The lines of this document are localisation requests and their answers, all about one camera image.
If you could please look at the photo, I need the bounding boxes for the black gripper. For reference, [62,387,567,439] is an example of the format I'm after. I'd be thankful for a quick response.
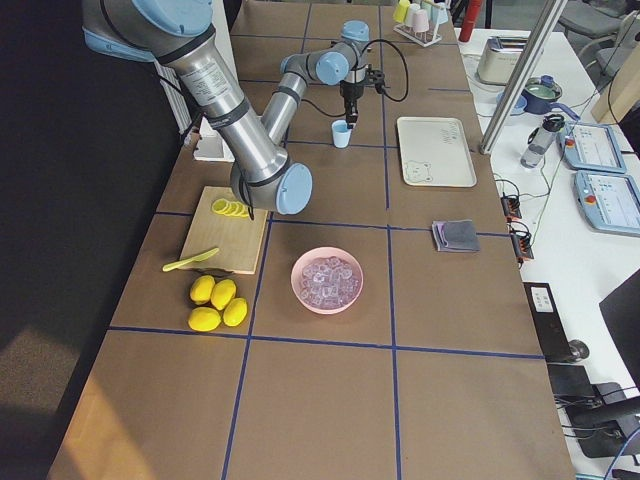
[340,67,385,129]

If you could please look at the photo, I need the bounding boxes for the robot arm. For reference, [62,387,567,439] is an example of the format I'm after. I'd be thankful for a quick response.
[261,20,384,144]
[82,1,312,215]

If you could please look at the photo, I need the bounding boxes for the light blue plastic cup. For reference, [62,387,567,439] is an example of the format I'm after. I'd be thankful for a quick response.
[331,119,352,149]

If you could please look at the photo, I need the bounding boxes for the white cup rack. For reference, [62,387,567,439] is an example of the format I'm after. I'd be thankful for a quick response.
[392,0,449,47]

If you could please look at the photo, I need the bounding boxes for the yellow cup on rack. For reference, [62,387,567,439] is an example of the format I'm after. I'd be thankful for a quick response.
[393,0,411,24]

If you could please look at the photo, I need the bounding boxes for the white cup on rack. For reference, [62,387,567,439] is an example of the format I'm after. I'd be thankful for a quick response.
[405,9,430,34]

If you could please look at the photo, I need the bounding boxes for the pink bowl of ice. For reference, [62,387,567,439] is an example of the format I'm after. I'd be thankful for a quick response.
[290,247,364,315]

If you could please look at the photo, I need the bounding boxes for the cream bear tray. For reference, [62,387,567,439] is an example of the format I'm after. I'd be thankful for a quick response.
[396,116,477,188]

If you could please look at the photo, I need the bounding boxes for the red bottle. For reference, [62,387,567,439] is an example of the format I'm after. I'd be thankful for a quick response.
[458,0,483,43]

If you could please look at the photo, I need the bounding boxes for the grey folded cloth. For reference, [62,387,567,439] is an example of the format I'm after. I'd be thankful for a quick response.
[432,219,480,253]

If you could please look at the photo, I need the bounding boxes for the lemon slices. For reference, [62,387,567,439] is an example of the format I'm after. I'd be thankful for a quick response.
[211,198,250,218]

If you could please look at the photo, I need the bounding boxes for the blue bowl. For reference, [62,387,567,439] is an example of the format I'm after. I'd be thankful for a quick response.
[496,90,529,117]

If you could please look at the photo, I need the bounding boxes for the wooden cutting board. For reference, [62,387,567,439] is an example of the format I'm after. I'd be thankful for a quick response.
[180,186,268,274]

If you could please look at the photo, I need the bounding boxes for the blue saucepan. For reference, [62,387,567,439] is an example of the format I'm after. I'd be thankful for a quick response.
[522,75,580,121]

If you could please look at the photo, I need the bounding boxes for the clear water bottle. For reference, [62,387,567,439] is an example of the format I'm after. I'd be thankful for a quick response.
[520,113,565,168]

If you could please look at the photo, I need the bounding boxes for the yellow lemon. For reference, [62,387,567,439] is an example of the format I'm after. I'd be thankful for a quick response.
[189,275,216,305]
[210,279,237,310]
[187,306,222,332]
[222,297,249,327]

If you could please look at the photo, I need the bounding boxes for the yellow plastic knife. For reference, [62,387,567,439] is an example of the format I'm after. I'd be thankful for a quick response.
[161,247,219,272]

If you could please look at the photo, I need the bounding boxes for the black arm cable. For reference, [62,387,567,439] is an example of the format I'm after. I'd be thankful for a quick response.
[362,39,412,104]

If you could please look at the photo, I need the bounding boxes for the aluminium frame post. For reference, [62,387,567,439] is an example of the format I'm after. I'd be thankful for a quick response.
[479,0,568,154]

